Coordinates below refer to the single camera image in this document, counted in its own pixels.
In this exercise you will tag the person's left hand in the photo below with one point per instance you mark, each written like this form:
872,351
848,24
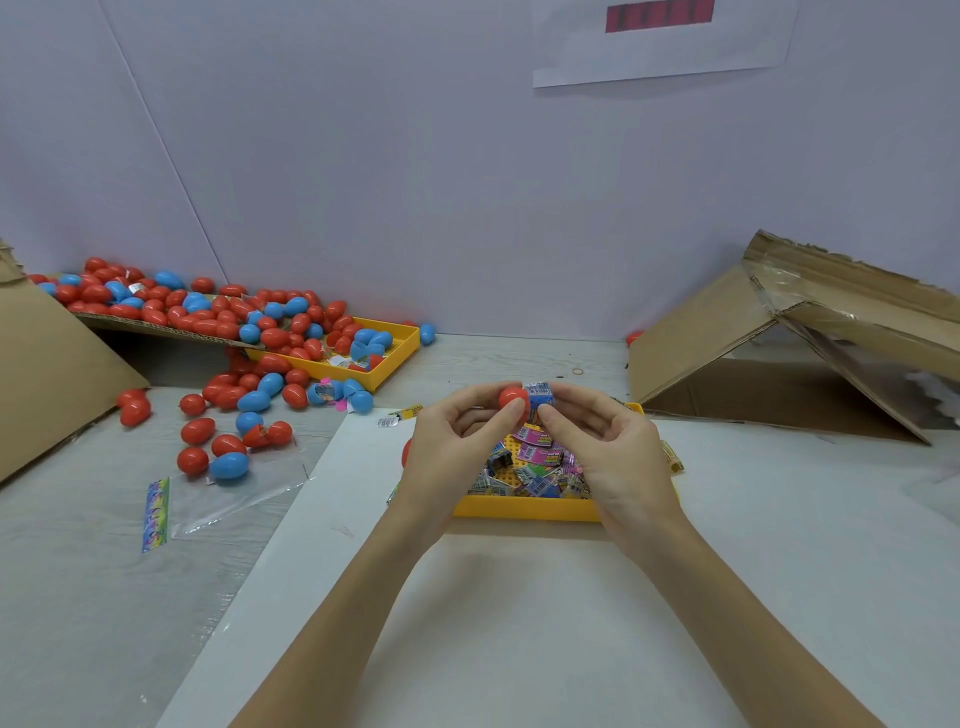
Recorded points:
443,465

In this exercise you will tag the person's right hand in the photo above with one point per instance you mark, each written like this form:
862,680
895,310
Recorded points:
623,465

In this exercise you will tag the single red plastic egg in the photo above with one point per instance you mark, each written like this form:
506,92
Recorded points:
515,396

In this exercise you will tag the pile of plastic eggs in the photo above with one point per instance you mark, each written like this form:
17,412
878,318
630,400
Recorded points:
240,315

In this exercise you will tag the person's right forearm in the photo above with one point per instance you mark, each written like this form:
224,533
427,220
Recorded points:
765,630

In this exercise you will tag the person's left forearm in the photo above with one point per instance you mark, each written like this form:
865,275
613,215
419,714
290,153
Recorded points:
338,638

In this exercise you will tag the yellow plastic tray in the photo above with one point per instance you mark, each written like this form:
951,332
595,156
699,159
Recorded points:
518,507

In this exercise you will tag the yellow tray under eggs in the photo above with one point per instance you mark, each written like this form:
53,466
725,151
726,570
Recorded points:
398,353

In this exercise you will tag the torn flattened cardboard box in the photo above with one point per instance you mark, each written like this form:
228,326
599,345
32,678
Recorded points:
698,333

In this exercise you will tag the clear bag with coloured label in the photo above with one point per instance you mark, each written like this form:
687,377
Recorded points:
225,503

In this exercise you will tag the white crumpled plastic scraps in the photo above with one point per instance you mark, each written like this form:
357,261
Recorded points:
938,393

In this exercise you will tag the brown cardboard sheet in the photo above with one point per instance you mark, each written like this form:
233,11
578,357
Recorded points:
150,323

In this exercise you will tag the tall brown cardboard box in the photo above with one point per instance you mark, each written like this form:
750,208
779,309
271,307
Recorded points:
45,383

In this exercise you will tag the white paper sign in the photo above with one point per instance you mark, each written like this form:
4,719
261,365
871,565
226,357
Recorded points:
668,45

